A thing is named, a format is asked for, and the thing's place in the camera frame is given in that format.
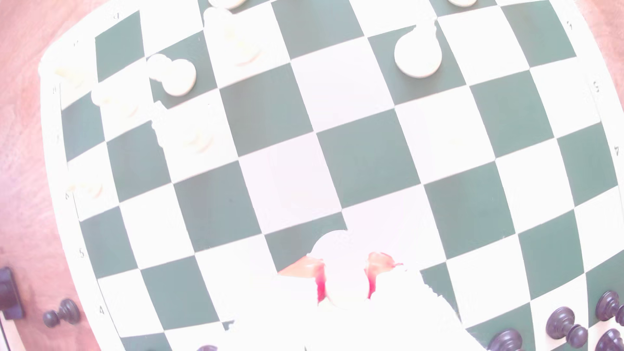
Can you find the white bishop chess piece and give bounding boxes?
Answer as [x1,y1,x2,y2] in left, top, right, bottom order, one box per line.
[202,7,261,66]

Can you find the green and cream chess mat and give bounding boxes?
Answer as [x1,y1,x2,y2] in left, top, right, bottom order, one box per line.
[38,0,624,351]

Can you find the white rook chess piece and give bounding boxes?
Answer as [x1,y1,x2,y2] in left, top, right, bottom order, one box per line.
[41,61,93,96]

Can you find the dark rectangular object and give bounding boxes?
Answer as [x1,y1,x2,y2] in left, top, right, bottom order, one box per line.
[0,266,24,321]

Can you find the white knight chess piece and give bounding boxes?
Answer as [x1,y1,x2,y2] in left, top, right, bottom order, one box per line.
[152,100,215,154]
[394,19,443,80]

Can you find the black knight chess piece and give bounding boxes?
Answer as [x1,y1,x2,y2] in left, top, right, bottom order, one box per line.
[595,328,624,351]

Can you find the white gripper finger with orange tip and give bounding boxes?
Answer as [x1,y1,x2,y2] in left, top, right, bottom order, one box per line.
[227,255,327,351]
[363,252,483,351]

